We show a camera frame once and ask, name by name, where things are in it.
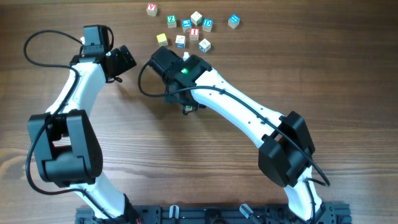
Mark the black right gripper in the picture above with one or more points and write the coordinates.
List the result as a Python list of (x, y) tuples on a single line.
[(175, 100)]

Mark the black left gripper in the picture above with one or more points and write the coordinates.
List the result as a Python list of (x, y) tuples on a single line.
[(126, 63)]

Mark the white block blue sides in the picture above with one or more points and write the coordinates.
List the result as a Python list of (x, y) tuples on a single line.
[(204, 46)]

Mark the red letter I block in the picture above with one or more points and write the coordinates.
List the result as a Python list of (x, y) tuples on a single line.
[(194, 34)]

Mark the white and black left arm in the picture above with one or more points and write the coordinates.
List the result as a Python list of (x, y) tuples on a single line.
[(65, 146)]

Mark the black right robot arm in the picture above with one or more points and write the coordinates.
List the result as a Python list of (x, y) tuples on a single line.
[(284, 142)]

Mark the white and blue block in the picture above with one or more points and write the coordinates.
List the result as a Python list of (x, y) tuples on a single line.
[(180, 41)]

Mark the yellow top block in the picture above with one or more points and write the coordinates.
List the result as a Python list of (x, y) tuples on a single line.
[(162, 40)]

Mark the blue letter L block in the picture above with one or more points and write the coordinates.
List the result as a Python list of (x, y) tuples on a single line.
[(186, 25)]

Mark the blue letter D block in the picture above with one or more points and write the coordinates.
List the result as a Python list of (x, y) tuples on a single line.
[(207, 24)]

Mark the green letter Z block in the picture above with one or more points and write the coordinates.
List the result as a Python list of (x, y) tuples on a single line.
[(171, 21)]

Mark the plain white and green block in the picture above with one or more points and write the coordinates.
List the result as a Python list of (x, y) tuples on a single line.
[(196, 18)]

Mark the red letter Y block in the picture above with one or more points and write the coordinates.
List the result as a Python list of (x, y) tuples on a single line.
[(151, 9)]

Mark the blue picture block far right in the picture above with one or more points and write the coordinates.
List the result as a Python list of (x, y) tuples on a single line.
[(233, 21)]

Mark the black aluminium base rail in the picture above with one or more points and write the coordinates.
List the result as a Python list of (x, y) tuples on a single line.
[(274, 213)]

